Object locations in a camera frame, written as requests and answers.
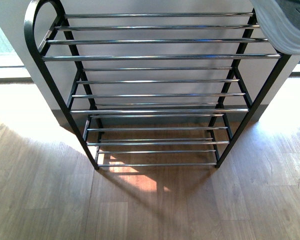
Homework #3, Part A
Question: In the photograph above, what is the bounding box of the grey sneaker one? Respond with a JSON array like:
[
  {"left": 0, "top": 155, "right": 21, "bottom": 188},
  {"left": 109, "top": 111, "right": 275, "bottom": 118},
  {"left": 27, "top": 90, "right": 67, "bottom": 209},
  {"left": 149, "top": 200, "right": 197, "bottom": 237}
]
[{"left": 251, "top": 0, "right": 300, "bottom": 55}]

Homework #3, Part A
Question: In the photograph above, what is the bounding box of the black metal shoe rack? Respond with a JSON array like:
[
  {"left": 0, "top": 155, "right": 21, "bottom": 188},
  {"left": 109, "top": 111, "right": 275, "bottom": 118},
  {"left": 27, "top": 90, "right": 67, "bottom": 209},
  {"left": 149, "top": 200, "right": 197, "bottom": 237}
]
[{"left": 24, "top": 0, "right": 290, "bottom": 169}]

